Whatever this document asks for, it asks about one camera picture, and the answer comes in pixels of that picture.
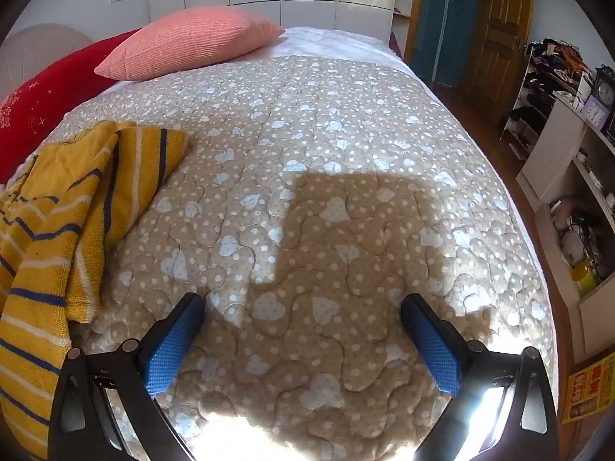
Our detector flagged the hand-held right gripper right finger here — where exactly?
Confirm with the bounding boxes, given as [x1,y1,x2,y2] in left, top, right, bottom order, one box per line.
[400,293,560,461]

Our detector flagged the teal curtain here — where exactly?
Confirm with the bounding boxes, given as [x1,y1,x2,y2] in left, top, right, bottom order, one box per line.
[412,0,484,88]

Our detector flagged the black alarm clock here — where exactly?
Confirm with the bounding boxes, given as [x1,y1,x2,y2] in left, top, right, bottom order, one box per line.
[590,65,615,106]

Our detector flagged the pale padded headboard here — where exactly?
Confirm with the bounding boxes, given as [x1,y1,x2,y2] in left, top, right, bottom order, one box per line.
[0,23,92,101]

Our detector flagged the white shelf unit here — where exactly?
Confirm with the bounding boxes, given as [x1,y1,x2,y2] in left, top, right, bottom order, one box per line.
[516,91,615,361]

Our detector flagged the yellow striped sweater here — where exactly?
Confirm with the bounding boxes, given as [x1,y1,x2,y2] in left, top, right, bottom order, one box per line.
[0,121,190,461]

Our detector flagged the white fluffy bed sheet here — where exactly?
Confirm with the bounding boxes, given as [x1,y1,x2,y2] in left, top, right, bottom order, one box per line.
[259,26,409,70]

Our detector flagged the pink ribbed pillow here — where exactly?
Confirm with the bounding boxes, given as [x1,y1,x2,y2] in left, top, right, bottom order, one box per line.
[93,6,285,81]

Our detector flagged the yellow bottle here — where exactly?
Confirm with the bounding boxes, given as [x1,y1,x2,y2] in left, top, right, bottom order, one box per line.
[571,259,601,298]

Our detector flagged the purple clock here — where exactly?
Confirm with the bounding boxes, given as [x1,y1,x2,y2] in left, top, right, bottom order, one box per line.
[580,95,610,128]

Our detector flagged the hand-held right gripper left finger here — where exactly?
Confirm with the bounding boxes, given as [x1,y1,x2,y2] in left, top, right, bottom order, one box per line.
[48,292,207,461]

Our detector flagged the beige heart-print quilted blanket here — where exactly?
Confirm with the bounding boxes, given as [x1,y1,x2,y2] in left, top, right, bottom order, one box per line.
[10,55,558,461]

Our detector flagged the wooden door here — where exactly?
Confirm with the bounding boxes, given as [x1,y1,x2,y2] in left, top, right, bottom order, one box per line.
[456,0,534,106]

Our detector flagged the yellow printed poster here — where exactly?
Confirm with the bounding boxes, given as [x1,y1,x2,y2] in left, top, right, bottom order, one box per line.
[561,353,615,424]

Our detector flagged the red patterned pillow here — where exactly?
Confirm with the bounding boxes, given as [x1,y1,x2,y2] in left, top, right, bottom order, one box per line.
[0,29,142,186]

